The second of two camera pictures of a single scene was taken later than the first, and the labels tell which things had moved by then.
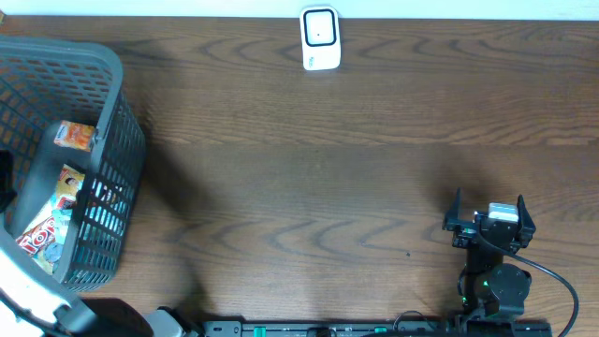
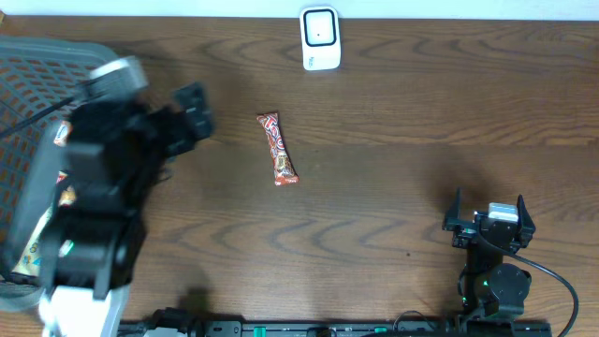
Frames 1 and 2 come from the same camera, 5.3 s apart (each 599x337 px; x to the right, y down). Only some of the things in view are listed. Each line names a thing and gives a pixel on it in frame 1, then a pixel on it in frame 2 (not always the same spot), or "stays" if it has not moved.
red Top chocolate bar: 38,237 to 284,168
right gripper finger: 453,217 stays
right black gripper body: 466,231 stays
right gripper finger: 526,223 stays
